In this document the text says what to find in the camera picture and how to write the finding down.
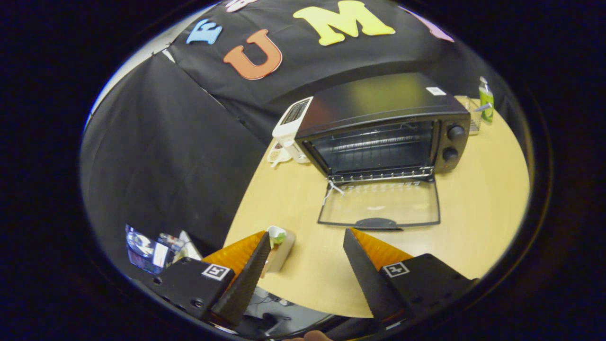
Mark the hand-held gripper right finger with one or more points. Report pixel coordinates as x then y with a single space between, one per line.
362 274

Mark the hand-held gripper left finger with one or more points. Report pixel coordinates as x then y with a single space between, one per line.
246 284

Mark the black toaster oven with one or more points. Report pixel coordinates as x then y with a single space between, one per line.
374 99

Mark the white bread toaster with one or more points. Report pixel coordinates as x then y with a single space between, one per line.
289 124

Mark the white paper sheet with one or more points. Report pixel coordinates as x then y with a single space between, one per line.
189 244

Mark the blue printed bag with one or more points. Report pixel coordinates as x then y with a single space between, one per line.
142 248

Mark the clear glass container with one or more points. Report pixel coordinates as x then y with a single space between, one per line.
471 121

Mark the green labelled bottle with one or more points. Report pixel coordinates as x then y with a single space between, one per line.
486 99

